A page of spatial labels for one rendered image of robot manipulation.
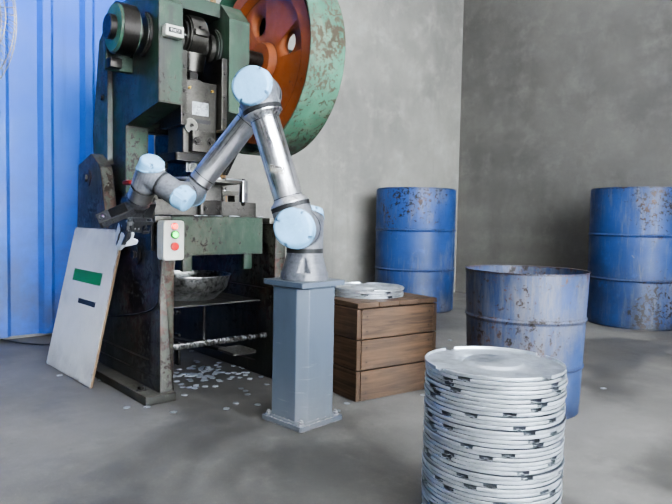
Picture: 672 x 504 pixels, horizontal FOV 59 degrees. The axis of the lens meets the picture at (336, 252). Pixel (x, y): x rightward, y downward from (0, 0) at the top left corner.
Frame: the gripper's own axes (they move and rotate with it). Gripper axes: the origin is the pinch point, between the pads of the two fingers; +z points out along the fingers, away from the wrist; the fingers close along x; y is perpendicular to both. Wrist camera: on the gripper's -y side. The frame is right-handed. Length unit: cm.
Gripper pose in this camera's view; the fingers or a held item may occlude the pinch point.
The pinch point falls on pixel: (117, 246)
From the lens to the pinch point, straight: 207.2
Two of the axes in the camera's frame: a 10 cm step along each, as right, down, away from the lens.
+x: -5.0, -6.9, 5.3
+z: -4.4, 7.3, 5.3
